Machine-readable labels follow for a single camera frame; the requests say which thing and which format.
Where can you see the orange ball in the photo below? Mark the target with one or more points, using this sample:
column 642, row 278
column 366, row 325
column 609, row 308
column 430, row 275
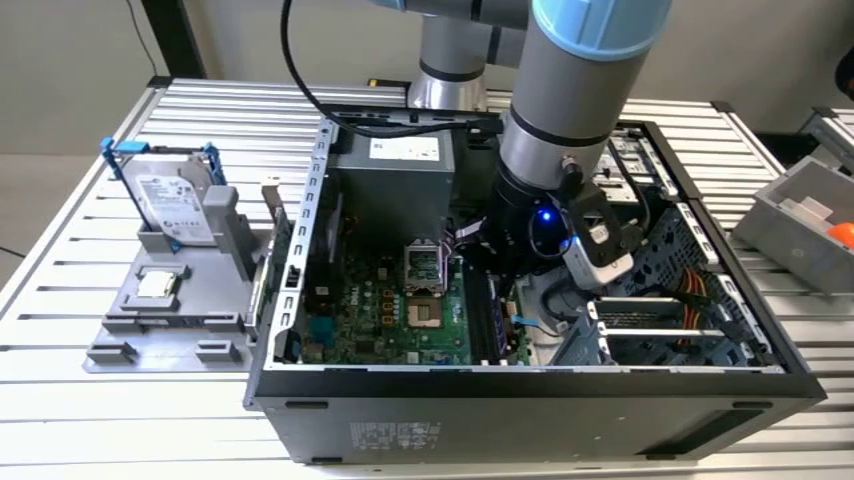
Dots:
column 842, row 235

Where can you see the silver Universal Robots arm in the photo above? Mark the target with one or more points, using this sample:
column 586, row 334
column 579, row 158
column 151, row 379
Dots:
column 574, row 100

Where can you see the silver CPU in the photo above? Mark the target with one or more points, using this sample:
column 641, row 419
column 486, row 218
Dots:
column 156, row 286

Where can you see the black camera bracket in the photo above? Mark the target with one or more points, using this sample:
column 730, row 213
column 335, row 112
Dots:
column 587, row 197

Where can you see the black PC case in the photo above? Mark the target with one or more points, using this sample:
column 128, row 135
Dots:
column 534, row 425

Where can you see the graphics card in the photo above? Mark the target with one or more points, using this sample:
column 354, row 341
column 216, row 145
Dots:
column 283, row 235

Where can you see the grey power supply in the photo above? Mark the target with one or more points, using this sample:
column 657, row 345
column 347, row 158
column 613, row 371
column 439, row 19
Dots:
column 394, row 200

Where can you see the white box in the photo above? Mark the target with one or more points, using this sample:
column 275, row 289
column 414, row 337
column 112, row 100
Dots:
column 810, row 210

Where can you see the hard disk in blue carrier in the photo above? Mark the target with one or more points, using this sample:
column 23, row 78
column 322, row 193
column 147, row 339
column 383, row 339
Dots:
column 167, row 200

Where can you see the grey parts rack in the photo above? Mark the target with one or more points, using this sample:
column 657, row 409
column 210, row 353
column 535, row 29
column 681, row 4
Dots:
column 200, row 300

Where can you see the green motherboard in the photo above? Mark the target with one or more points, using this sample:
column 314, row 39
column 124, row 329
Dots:
column 434, row 345

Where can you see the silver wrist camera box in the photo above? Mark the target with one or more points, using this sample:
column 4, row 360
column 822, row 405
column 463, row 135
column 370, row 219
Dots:
column 601, row 260

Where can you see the small aluminium slat table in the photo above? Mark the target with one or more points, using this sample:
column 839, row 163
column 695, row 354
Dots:
column 830, row 130

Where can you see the metal disk bay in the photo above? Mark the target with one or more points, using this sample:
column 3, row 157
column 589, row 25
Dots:
column 574, row 340

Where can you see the silver optical drive cage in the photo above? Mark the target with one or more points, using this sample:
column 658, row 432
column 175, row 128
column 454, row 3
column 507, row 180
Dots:
column 634, row 150

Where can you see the black frame post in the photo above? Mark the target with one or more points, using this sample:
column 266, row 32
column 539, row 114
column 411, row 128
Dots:
column 174, row 40

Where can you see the small yellow black connector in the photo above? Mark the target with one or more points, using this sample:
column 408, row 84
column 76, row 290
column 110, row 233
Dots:
column 376, row 82

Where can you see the seated person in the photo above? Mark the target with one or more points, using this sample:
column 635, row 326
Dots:
column 846, row 75

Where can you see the CPU socket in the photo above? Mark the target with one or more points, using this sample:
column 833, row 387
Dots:
column 427, row 312

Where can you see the grey plastic bin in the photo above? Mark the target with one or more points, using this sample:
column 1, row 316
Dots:
column 794, row 250

